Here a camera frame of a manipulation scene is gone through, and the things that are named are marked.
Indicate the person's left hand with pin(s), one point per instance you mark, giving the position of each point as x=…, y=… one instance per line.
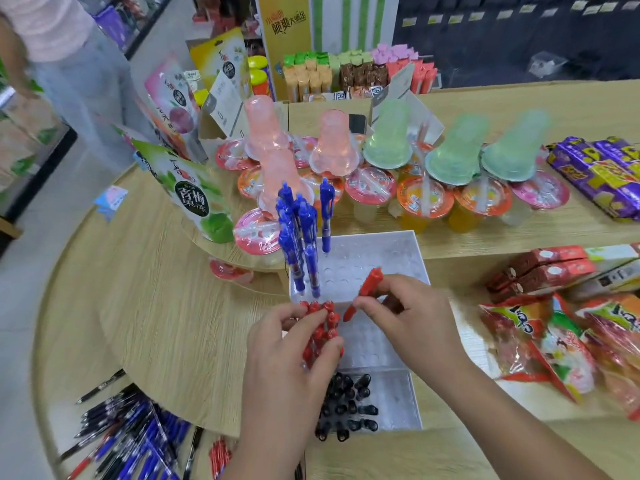
x=285, y=374

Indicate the person's right hand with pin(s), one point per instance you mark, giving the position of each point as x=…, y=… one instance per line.
x=420, y=324

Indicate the red click pen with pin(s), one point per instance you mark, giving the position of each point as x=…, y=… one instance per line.
x=370, y=284

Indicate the cluster of red pens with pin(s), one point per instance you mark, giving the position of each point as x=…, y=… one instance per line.
x=320, y=314

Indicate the cluster of black pens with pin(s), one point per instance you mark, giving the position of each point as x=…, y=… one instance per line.
x=350, y=404

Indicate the clear tiered pen holder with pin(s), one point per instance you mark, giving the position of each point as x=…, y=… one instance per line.
x=370, y=254

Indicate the cluster of blue pens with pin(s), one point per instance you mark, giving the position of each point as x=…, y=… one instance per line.
x=305, y=224

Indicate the pile of blue black pens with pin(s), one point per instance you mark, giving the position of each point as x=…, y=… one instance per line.
x=130, y=434

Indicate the person's right forearm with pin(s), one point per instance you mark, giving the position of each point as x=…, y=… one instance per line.
x=520, y=434

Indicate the person's left forearm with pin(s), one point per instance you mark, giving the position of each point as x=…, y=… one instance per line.
x=265, y=459

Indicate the jelly cup display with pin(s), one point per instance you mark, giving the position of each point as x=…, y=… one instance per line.
x=425, y=199

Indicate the black pegboard display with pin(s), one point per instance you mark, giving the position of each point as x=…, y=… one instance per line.
x=500, y=44

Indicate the red lid pink jelly cup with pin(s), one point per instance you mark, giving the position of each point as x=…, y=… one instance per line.
x=227, y=269

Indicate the stack of red snack packets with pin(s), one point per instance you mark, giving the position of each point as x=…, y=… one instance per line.
x=545, y=272

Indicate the wooden round tier stand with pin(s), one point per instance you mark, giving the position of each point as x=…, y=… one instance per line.
x=220, y=254

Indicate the clear cup with red lid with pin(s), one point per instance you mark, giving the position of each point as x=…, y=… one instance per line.
x=255, y=234

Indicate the green jelly cup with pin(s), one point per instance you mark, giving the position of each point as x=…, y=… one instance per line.
x=457, y=154
x=515, y=149
x=387, y=139

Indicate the pile of colourful snack bags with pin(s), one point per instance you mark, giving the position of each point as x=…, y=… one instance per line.
x=615, y=334

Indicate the green jelly pouch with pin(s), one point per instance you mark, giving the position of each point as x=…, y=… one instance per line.
x=195, y=199

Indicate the black flat device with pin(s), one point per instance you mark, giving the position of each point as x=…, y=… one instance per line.
x=357, y=123

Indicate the purple candy packets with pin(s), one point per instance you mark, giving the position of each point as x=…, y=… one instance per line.
x=595, y=174

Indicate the white card sign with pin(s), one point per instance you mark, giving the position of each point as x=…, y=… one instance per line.
x=225, y=102
x=395, y=89

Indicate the row of white candy packets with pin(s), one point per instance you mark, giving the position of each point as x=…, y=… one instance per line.
x=345, y=93

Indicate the row of red candy sticks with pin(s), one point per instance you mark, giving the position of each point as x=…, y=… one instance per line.
x=420, y=77

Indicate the pile of brown candies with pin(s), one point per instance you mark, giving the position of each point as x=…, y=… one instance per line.
x=362, y=74

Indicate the red jelly pouch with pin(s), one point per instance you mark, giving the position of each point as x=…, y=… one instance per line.
x=165, y=134

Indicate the row of tan candy sticks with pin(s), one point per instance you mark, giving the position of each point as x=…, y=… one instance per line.
x=305, y=82

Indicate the pile of pink candies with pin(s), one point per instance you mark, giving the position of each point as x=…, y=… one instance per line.
x=395, y=52

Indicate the pile of green candies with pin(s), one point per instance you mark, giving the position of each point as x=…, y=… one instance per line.
x=325, y=58

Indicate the yellow lid orange can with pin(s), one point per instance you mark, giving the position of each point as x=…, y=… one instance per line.
x=261, y=84
x=258, y=62

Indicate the small clear plastic cup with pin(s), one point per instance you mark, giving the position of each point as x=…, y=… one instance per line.
x=547, y=64

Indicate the pink white jelly pouch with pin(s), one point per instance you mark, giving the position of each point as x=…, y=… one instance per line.
x=172, y=94

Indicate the orange white snack carton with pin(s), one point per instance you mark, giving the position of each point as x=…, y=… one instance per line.
x=192, y=80

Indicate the light wooden board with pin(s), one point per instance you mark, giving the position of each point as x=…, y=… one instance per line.
x=10, y=227

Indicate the white green striped banner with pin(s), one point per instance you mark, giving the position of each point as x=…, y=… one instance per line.
x=350, y=19

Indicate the yellow banner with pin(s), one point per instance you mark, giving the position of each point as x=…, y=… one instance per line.
x=285, y=39

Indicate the yellow white jelly pouch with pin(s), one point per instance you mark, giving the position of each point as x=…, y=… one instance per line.
x=220, y=57

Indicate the background store shelf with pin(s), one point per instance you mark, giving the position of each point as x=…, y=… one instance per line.
x=30, y=144

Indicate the rear store shelf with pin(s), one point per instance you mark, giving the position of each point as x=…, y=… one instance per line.
x=225, y=14

